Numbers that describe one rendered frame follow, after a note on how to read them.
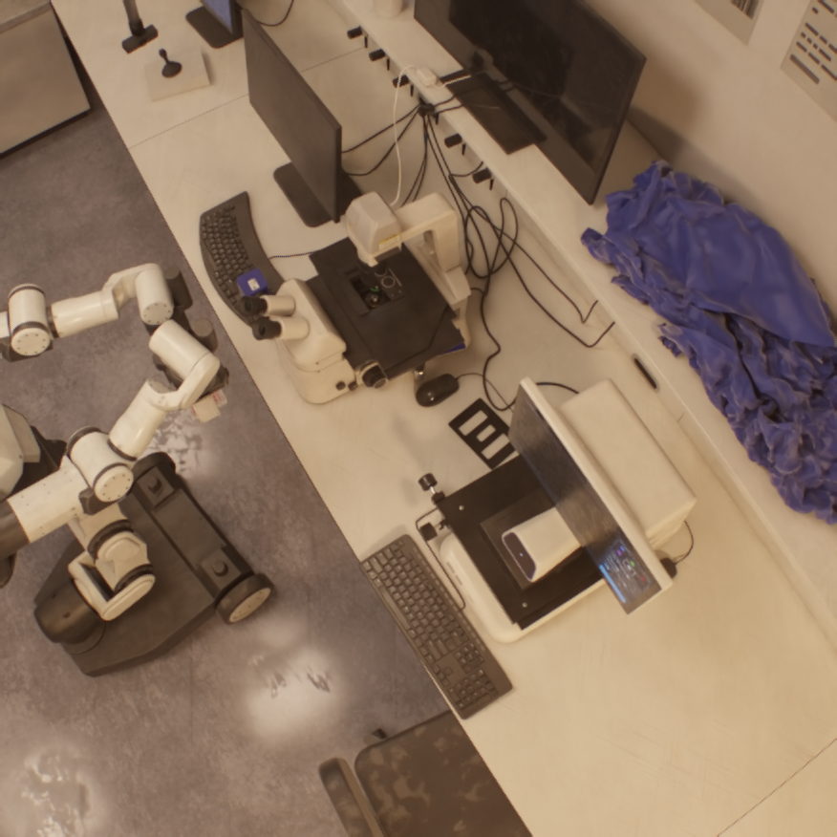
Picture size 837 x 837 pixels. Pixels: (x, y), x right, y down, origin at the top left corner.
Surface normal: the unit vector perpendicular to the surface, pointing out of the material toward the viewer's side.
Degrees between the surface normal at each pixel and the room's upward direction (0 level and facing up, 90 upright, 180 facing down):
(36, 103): 90
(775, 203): 90
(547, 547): 8
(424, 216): 0
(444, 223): 90
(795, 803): 0
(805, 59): 90
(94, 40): 0
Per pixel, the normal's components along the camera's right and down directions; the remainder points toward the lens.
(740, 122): -0.86, 0.46
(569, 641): 0.00, -0.42
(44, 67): 0.51, 0.78
